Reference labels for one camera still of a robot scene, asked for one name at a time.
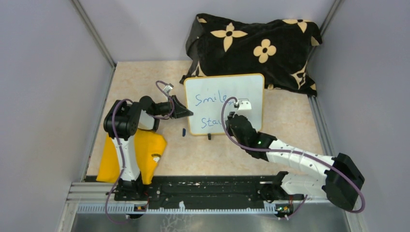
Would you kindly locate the aluminium front rail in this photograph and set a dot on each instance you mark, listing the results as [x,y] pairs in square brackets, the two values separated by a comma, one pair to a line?
[95,197]

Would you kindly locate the left aluminium frame post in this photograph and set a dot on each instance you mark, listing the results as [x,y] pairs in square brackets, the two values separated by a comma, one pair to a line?
[93,32]

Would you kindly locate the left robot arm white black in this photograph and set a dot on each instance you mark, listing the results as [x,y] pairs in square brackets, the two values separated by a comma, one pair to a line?
[133,147]

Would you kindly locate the black floral pillow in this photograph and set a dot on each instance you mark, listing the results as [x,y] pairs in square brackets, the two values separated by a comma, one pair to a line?
[278,50]

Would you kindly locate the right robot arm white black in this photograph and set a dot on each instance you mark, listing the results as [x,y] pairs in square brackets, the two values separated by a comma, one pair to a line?
[336,178]

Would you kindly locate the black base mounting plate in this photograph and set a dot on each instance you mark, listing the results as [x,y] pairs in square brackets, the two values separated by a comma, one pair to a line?
[206,192]

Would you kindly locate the white whiteboard yellow frame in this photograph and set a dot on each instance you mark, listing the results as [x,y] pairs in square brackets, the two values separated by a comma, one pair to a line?
[212,98]

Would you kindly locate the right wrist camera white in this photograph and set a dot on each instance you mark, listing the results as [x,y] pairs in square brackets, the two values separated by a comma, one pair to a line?
[243,105]

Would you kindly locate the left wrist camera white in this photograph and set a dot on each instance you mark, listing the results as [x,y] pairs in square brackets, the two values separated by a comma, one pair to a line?
[167,89]

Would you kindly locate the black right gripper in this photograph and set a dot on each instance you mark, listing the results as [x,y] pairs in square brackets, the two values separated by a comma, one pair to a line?
[228,128]

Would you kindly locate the yellow cloth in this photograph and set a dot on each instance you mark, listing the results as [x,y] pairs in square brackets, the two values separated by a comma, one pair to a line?
[149,148]

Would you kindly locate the aluminium frame post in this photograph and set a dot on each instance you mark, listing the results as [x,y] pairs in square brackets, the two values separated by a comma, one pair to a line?
[330,16]
[93,32]

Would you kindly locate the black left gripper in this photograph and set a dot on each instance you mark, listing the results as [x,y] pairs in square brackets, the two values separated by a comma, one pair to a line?
[177,109]

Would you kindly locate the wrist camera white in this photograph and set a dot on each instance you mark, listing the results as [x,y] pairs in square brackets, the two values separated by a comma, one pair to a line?
[167,89]
[243,105]

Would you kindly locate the right aluminium frame post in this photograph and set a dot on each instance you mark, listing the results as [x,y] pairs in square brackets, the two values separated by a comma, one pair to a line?
[330,16]

